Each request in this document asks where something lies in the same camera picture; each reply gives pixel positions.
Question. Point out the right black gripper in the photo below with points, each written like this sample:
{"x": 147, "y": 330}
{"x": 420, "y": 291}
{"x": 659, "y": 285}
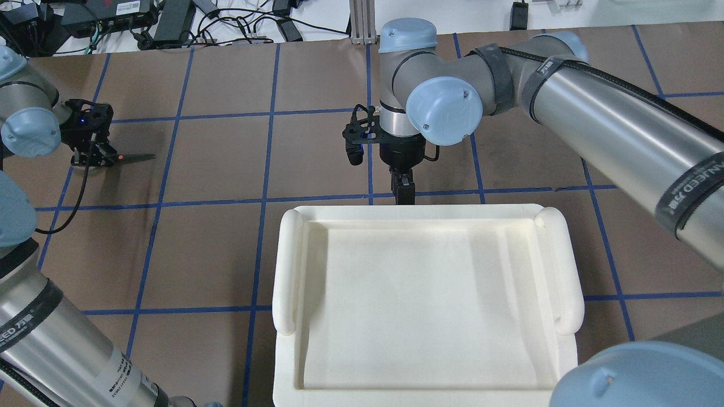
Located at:
{"x": 403, "y": 152}

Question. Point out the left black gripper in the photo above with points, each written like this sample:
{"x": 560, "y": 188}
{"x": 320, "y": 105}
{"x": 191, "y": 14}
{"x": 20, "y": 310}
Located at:
{"x": 90, "y": 151}

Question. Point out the orange grey scissors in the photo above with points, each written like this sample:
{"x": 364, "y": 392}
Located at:
{"x": 100, "y": 161}

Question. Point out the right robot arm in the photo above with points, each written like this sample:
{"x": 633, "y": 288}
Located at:
{"x": 666, "y": 160}

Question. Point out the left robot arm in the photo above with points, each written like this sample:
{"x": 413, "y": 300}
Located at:
{"x": 51, "y": 352}

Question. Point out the white foam tray box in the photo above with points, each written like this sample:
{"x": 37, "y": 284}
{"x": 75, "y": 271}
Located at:
{"x": 429, "y": 305}

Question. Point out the black electronics box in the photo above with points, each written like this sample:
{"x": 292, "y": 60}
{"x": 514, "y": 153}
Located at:
{"x": 153, "y": 24}

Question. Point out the black power brick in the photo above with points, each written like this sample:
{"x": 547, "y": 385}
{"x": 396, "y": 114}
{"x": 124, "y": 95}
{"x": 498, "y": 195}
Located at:
{"x": 289, "y": 31}

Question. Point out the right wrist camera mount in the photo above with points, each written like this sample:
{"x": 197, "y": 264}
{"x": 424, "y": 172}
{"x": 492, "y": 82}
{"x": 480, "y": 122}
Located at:
{"x": 361, "y": 128}

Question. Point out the aluminium frame post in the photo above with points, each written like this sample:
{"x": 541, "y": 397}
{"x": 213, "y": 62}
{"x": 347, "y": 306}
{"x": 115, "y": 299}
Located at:
{"x": 362, "y": 22}

